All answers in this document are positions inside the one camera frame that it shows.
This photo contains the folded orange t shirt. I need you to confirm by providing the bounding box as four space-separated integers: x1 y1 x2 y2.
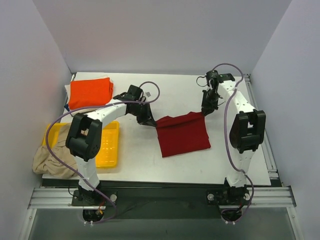
67 77 115 111

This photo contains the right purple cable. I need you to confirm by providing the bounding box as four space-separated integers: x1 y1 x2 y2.
221 62 256 223

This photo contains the folded navy t shirt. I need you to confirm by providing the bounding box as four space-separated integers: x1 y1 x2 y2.
64 104 70 112

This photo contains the aluminium frame rail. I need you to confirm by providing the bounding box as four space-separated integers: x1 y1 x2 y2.
28 187 296 209

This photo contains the dark red t shirt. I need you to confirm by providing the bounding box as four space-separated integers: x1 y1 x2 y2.
156 112 211 158

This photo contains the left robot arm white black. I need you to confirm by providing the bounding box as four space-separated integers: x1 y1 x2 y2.
65 85 157 206

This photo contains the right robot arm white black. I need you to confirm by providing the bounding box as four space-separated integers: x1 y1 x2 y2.
201 70 266 204

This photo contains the crumpled beige t shirt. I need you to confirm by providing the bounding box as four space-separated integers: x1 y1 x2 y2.
32 123 78 179

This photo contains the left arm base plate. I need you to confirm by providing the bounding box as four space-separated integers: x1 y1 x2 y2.
71 190 113 207

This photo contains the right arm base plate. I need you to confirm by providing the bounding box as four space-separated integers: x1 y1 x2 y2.
205 188 251 206

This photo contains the yellow plastic tray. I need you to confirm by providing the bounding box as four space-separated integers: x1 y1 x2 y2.
48 121 119 169

